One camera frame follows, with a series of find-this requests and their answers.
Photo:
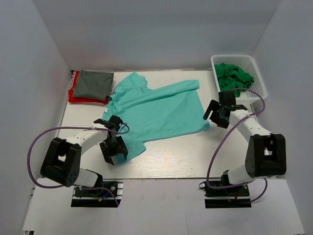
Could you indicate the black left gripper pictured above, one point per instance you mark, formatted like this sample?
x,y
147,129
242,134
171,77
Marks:
x,y
121,149

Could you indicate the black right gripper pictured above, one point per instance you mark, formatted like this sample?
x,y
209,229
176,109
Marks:
x,y
214,105

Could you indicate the teal t shirt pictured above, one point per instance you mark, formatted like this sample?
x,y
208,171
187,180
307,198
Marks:
x,y
162,113

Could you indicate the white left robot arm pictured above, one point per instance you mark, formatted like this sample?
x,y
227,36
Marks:
x,y
62,161

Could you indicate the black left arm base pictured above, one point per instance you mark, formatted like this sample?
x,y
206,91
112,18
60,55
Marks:
x,y
106,197

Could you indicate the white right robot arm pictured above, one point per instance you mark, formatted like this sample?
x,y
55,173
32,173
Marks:
x,y
266,151

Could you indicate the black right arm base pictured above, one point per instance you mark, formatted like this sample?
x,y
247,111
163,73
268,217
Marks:
x,y
229,198

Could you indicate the crumpled green t shirt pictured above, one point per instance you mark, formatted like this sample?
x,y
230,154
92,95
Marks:
x,y
233,77

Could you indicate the white plastic basket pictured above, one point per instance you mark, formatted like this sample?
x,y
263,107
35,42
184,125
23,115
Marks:
x,y
248,64

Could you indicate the folded grey t shirt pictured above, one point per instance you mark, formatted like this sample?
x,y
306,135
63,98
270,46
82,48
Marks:
x,y
93,85

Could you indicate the folded red t shirt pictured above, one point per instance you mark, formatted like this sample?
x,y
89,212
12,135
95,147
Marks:
x,y
73,99

